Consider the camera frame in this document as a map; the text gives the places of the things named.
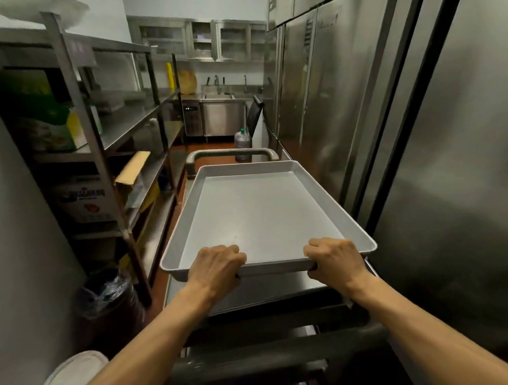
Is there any person's right hand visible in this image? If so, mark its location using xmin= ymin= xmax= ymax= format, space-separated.
xmin=302 ymin=234 xmax=375 ymax=302

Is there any person's left hand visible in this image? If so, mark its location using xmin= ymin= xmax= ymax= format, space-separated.
xmin=183 ymin=243 xmax=251 ymax=309

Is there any metal tray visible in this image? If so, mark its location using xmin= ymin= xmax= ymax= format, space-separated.
xmin=153 ymin=155 xmax=380 ymax=285
xmin=161 ymin=262 xmax=330 ymax=320

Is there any grey plastic cart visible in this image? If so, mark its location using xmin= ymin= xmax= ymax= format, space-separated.
xmin=153 ymin=138 xmax=395 ymax=385

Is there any person's right forearm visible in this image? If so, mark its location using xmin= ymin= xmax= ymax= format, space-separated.
xmin=351 ymin=265 xmax=508 ymax=385

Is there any person's left forearm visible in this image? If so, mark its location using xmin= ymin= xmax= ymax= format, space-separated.
xmin=54 ymin=285 xmax=217 ymax=385

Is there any black bagged trash bin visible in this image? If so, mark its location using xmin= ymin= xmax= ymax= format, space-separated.
xmin=72 ymin=265 xmax=149 ymax=361

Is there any clear jug green cap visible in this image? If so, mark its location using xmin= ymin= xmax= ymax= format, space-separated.
xmin=232 ymin=128 xmax=253 ymax=163

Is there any open cardboard box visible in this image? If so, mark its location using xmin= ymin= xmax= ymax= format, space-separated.
xmin=113 ymin=150 xmax=153 ymax=187

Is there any printed white carton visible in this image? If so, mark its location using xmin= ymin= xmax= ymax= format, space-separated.
xmin=49 ymin=172 xmax=119 ymax=227

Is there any steel sink counter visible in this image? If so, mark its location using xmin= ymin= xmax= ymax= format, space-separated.
xmin=181 ymin=79 xmax=273 ymax=142

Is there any black appliance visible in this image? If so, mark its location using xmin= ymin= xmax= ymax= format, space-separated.
xmin=244 ymin=94 xmax=267 ymax=138

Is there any steel shelving rack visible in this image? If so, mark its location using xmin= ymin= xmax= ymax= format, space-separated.
xmin=0 ymin=4 xmax=197 ymax=318

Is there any large steel refrigerator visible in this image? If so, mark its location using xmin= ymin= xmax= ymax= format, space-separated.
xmin=257 ymin=0 xmax=508 ymax=385

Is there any white bucket lid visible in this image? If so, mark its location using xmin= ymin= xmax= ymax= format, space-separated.
xmin=33 ymin=349 xmax=111 ymax=385

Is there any round wooden board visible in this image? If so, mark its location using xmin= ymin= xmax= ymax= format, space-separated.
xmin=177 ymin=69 xmax=199 ymax=96

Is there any clear plastic container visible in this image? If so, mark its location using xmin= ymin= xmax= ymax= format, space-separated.
xmin=91 ymin=87 xmax=147 ymax=114

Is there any green yellow package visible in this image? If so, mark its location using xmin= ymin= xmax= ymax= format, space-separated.
xmin=0 ymin=64 xmax=104 ymax=156

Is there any white plastic basin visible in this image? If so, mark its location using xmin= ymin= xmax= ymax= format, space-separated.
xmin=0 ymin=0 xmax=92 ymax=33

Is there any steel wall cabinet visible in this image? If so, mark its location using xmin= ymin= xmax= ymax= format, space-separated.
xmin=127 ymin=7 xmax=271 ymax=69

